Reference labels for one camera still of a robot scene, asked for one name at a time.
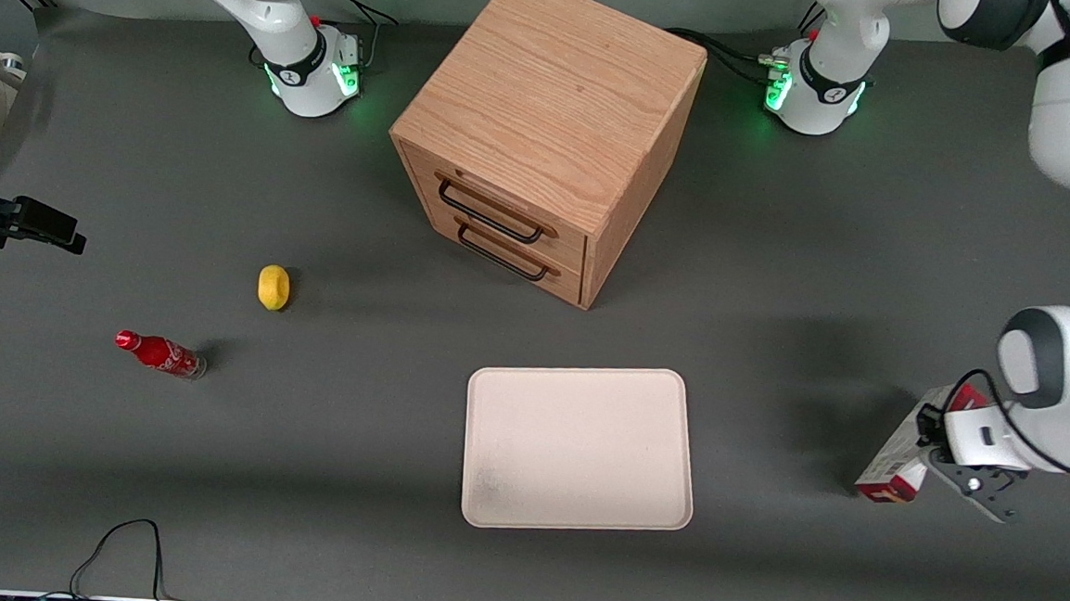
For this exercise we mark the cream plastic tray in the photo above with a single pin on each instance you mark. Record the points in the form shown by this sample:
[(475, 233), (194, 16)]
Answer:
[(577, 447)]

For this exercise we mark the wooden two-drawer cabinet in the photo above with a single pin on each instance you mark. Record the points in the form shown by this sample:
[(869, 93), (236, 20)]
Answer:
[(547, 106)]

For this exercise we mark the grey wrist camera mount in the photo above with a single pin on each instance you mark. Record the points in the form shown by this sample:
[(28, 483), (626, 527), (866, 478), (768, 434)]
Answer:
[(979, 487)]

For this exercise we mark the yellow lemon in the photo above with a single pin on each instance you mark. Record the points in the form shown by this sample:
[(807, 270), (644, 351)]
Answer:
[(273, 286)]

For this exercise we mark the red cola bottle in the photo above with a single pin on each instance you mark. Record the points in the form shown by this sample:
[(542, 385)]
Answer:
[(160, 353)]

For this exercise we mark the red cookie box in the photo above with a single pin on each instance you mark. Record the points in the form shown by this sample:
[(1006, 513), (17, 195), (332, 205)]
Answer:
[(892, 462)]

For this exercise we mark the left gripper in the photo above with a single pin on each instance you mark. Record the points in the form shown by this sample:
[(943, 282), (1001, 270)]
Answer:
[(928, 421)]

